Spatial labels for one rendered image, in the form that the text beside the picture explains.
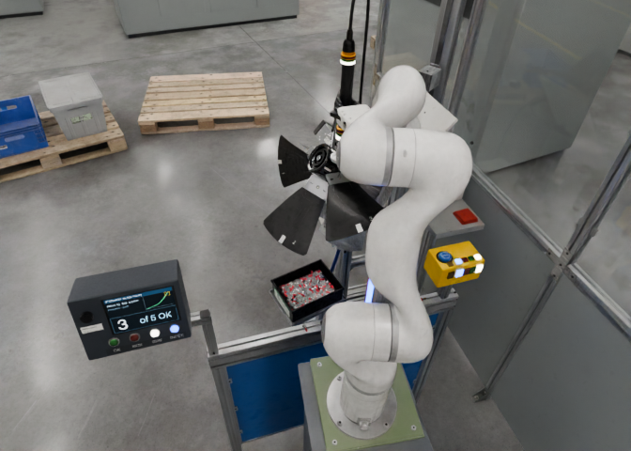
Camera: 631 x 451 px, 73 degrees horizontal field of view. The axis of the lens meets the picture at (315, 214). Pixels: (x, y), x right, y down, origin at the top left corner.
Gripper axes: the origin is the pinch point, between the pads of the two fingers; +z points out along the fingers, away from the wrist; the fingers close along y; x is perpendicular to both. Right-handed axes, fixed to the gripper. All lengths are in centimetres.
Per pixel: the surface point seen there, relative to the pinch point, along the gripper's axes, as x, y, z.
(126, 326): -31, -72, -42
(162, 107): -138, -73, 285
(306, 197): -39.8, -10.9, 4.5
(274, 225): -51, -24, 4
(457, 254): -40, 30, -37
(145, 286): -22, -65, -39
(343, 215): -30.9, -4.8, -17.8
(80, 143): -137, -141, 235
